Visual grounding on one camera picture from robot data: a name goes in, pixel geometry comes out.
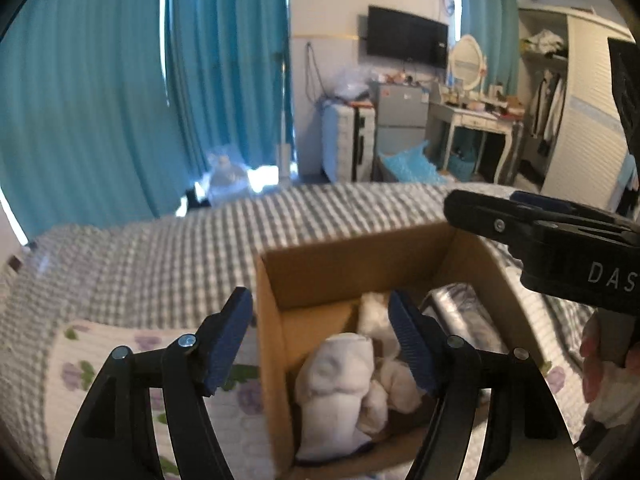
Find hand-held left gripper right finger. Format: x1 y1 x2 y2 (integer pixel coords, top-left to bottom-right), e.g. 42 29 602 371
387 289 577 480

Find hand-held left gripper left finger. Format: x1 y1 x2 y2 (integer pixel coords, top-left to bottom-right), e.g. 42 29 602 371
55 287 254 480

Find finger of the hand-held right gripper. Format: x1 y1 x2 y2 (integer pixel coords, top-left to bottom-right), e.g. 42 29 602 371
509 190 632 233
443 189 546 246

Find large white sock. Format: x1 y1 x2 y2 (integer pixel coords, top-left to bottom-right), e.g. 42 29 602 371
294 332 376 463

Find brown cardboard box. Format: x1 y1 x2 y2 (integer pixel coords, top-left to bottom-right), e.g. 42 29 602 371
253 221 553 480

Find person's right hand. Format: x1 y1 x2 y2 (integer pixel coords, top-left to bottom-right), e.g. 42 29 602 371
580 311 609 404

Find teal storage basket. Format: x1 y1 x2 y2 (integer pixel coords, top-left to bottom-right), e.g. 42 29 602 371
446 151 482 182

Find blue bubble wrap bag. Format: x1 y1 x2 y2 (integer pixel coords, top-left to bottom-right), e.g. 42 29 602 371
379 141 449 187

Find hanging clothes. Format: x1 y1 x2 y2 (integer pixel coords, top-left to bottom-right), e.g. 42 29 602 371
526 70 569 157

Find white dressing table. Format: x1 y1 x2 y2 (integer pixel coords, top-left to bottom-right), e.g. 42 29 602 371
424 97 524 184

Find white wardrobe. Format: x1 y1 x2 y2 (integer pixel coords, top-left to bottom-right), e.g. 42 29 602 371
517 6 640 212

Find grey small fridge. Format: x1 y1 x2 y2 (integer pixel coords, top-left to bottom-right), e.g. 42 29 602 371
374 82 432 182

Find white oval mirror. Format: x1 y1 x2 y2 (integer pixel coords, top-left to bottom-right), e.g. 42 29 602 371
447 34 487 94

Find white suitcase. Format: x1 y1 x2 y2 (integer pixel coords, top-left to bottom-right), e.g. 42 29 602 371
321 100 377 184

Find white floral quilt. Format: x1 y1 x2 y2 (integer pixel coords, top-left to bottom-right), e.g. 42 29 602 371
46 320 278 480

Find folded clothes pile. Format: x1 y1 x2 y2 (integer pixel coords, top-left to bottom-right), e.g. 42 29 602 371
522 29 569 59

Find clear plastic bag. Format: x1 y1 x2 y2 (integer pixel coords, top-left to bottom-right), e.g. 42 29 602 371
329 66 372 102
204 144 252 207

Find narrow teal curtain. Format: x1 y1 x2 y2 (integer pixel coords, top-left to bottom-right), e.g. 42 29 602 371
452 0 519 97

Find white standing pole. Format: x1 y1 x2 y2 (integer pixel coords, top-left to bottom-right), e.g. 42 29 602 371
274 52 295 184

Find wide teal curtain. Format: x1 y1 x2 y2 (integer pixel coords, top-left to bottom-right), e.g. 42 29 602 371
0 0 173 241

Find black wall television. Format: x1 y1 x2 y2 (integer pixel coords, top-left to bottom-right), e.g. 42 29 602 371
367 5 450 70

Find black wall cable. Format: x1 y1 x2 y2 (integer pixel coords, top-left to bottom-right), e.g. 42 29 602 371
304 41 327 102

